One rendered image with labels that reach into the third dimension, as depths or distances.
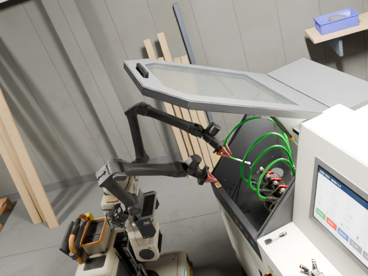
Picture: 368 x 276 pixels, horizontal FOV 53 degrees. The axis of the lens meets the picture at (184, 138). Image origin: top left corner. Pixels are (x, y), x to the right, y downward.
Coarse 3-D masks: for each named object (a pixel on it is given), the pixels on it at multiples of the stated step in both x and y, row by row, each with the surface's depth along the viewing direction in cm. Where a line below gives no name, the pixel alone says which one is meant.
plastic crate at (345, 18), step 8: (352, 8) 335; (320, 16) 344; (328, 16) 344; (336, 16) 332; (344, 16) 330; (352, 16) 322; (320, 24) 327; (328, 24) 327; (336, 24) 327; (344, 24) 326; (352, 24) 326; (320, 32) 334; (328, 32) 331
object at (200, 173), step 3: (198, 168) 204; (204, 168) 206; (195, 171) 202; (198, 171) 203; (201, 171) 203; (204, 171) 204; (207, 171) 202; (195, 174) 202; (198, 174) 203; (201, 174) 203; (204, 174) 202; (195, 177) 205; (198, 177) 204; (201, 177) 204; (198, 180) 207; (201, 180) 204; (198, 183) 205
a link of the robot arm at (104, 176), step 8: (112, 160) 177; (104, 168) 177; (112, 168) 174; (96, 176) 179; (104, 176) 175; (104, 184) 176; (112, 184) 181; (112, 192) 186; (120, 192) 189; (128, 192) 206; (120, 200) 195; (128, 200) 198; (128, 208) 201; (136, 208) 202
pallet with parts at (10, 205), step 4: (0, 200) 477; (4, 200) 473; (8, 200) 479; (0, 204) 468; (4, 204) 471; (8, 204) 477; (12, 204) 484; (0, 208) 461; (4, 208) 467; (8, 208) 476; (12, 208) 482; (0, 212) 457; (4, 212) 480; (0, 224) 451; (0, 228) 449
